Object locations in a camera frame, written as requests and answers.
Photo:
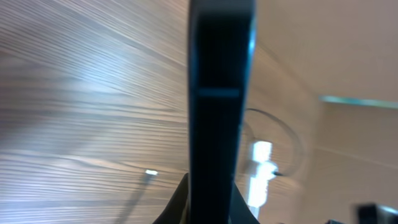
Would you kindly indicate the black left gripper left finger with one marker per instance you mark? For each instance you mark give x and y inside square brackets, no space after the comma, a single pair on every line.
[175,211]

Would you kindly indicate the white power strip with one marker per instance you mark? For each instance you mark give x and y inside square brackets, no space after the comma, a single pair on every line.
[262,171]

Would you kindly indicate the black smartphone blue screen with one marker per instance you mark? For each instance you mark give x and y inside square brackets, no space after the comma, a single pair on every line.
[221,40]

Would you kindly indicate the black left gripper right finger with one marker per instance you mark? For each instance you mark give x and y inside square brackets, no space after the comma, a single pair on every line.
[240,212]

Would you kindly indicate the cardboard box wall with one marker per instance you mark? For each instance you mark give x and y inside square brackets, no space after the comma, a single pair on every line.
[329,70]

